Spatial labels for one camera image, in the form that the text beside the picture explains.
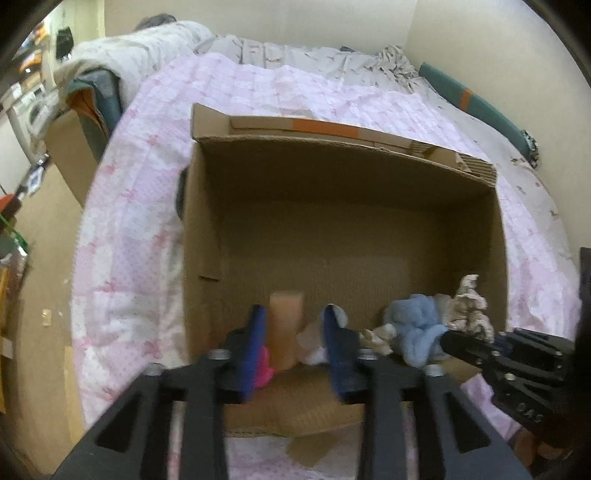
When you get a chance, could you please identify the teal cushion with orange stripe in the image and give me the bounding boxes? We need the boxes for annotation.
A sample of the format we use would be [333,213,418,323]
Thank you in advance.
[418,62,532,155]

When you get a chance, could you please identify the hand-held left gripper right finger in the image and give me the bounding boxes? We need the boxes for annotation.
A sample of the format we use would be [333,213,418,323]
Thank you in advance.
[321,304,534,480]

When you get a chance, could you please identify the black white patterned item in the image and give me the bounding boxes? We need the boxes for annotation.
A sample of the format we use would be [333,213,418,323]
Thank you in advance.
[522,130,541,169]

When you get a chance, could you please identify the folded teal orange blankets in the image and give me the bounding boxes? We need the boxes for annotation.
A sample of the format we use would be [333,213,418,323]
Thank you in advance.
[65,69,123,162]

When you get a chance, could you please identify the pink bow print blanket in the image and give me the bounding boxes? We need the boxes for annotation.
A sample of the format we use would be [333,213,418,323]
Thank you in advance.
[69,52,583,480]

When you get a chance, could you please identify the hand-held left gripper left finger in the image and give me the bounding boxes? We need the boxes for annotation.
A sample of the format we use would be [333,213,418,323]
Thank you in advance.
[53,304,271,480]

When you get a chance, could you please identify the light blue plush cloth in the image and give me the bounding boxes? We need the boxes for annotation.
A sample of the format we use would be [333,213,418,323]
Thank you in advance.
[381,294,451,367]

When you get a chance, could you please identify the pink rubber duck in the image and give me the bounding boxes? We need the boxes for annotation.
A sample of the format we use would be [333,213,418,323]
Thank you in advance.
[253,346,278,388]

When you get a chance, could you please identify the black hanging garment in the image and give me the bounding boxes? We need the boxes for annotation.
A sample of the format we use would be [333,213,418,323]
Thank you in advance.
[55,27,75,58]

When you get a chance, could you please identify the white washing machine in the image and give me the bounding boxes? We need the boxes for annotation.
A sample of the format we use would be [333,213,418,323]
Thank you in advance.
[11,90,58,153]

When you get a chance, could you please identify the white crumpled duvet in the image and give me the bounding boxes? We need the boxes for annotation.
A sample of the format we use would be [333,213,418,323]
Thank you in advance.
[55,21,215,93]

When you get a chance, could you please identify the white plush ball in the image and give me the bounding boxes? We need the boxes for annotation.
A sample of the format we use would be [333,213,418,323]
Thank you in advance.
[295,305,349,366]

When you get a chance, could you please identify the person's right hand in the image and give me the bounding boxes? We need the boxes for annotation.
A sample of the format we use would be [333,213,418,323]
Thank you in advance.
[510,427,570,469]

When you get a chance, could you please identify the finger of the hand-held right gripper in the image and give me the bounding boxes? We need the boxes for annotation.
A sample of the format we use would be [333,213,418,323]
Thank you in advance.
[492,329,522,354]
[440,329,500,371]

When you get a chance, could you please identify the dark cloth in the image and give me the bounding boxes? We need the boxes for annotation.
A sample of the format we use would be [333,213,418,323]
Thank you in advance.
[136,15,178,31]

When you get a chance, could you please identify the black cloth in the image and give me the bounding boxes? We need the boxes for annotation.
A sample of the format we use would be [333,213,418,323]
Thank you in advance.
[174,168,188,220]

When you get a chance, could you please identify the brown cardboard box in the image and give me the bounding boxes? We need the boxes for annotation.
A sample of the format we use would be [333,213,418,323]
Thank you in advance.
[182,102,509,439]

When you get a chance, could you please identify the peach foam cylinder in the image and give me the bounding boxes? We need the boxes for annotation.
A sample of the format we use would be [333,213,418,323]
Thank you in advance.
[269,292,305,370]

